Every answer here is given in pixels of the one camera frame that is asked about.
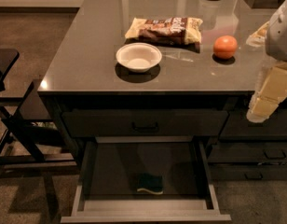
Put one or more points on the green and yellow sponge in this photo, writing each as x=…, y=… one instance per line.
x=152, y=184

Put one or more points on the closed top drawer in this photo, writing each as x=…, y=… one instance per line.
x=160, y=122

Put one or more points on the brown chip bag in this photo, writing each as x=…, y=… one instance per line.
x=173, y=31

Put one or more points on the dark wooden chair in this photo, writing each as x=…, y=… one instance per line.
x=26, y=118

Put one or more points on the open middle drawer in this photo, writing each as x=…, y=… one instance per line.
x=107, y=193

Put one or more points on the right cabinet drawers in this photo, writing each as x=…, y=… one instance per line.
x=251, y=151

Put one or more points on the dark counter cabinet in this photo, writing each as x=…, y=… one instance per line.
x=146, y=83

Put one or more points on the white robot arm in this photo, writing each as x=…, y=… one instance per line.
x=275, y=39

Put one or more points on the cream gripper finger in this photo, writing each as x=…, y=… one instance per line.
x=270, y=91

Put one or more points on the white paper bowl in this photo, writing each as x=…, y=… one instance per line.
x=138, y=57

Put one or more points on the orange fruit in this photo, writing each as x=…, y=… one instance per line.
x=225, y=47

